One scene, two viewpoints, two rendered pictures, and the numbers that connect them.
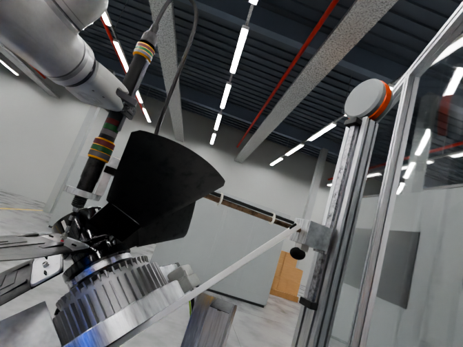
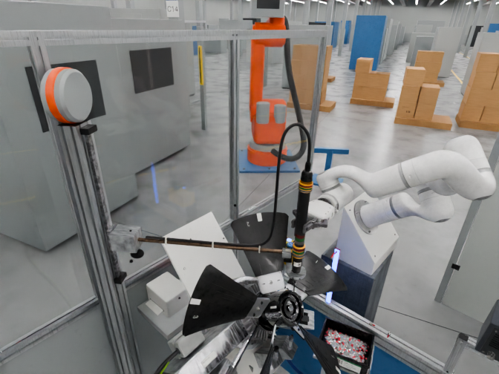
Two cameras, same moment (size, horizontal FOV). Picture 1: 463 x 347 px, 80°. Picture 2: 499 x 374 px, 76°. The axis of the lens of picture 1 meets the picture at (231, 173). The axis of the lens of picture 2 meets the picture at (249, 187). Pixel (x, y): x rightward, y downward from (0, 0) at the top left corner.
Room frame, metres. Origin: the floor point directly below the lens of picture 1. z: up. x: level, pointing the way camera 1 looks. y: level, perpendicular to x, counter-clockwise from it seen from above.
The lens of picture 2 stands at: (1.46, 0.56, 2.08)
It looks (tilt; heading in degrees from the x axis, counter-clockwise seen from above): 27 degrees down; 209
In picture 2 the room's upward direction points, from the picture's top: 1 degrees clockwise
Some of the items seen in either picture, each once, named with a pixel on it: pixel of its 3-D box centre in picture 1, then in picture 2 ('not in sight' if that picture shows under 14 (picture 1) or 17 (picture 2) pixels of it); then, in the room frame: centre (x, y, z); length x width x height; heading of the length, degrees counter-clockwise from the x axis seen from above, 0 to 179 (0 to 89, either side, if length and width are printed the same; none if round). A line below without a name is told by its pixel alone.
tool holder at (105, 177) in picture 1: (96, 175); (294, 262); (0.60, 0.27, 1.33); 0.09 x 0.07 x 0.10; 113
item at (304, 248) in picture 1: (297, 251); (137, 251); (0.83, -0.26, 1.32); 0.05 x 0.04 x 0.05; 114
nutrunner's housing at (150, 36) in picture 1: (119, 109); (301, 225); (0.60, 0.28, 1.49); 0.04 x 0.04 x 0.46
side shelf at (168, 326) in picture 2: not in sight; (183, 300); (0.60, -0.28, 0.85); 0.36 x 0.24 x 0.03; 169
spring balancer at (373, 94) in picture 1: (367, 102); (67, 96); (0.88, -0.38, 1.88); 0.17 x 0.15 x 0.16; 169
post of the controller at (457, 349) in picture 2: not in sight; (455, 354); (0.35, 0.87, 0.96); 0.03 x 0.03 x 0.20; 79
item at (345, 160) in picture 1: (332, 206); (106, 212); (0.87, -0.34, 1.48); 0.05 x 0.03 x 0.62; 24
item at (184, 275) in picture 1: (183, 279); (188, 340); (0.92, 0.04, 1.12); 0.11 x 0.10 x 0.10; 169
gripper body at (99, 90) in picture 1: (90, 80); (317, 212); (0.49, 0.30, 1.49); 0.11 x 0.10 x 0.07; 169
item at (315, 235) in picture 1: (312, 235); (125, 238); (0.84, -0.29, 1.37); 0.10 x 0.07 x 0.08; 114
